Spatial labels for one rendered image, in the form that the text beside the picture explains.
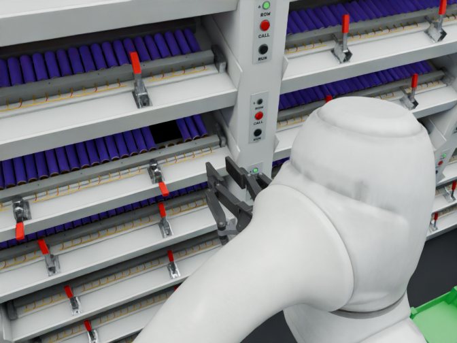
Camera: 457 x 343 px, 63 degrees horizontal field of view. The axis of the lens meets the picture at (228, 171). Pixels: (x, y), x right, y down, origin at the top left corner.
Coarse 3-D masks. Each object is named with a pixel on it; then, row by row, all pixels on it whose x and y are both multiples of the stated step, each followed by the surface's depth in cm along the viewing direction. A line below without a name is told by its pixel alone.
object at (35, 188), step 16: (192, 144) 82; (208, 144) 83; (128, 160) 78; (144, 160) 78; (160, 160) 81; (176, 160) 81; (64, 176) 74; (80, 176) 75; (96, 176) 76; (0, 192) 71; (16, 192) 71; (32, 192) 72
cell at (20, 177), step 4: (16, 160) 75; (20, 160) 75; (16, 164) 74; (20, 164) 75; (16, 168) 74; (20, 168) 74; (16, 172) 74; (20, 172) 74; (24, 172) 75; (16, 176) 73; (20, 176) 73; (24, 176) 74; (16, 180) 73; (20, 180) 73; (24, 180) 73
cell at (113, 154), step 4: (104, 136) 81; (108, 136) 81; (112, 136) 81; (108, 140) 80; (112, 140) 80; (108, 144) 80; (112, 144) 80; (108, 148) 79; (112, 148) 79; (116, 148) 80; (112, 152) 79; (116, 152) 79; (112, 156) 78; (116, 156) 79
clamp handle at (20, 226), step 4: (20, 208) 70; (16, 212) 70; (20, 212) 70; (16, 216) 69; (20, 216) 69; (20, 220) 68; (16, 224) 67; (20, 224) 67; (16, 228) 66; (20, 228) 66; (16, 232) 66; (20, 232) 66; (16, 236) 65; (20, 236) 65
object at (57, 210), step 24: (216, 120) 88; (168, 144) 84; (168, 168) 81; (192, 168) 82; (216, 168) 83; (72, 192) 75; (96, 192) 76; (120, 192) 77; (144, 192) 78; (0, 216) 71; (48, 216) 72; (72, 216) 75; (0, 240) 72
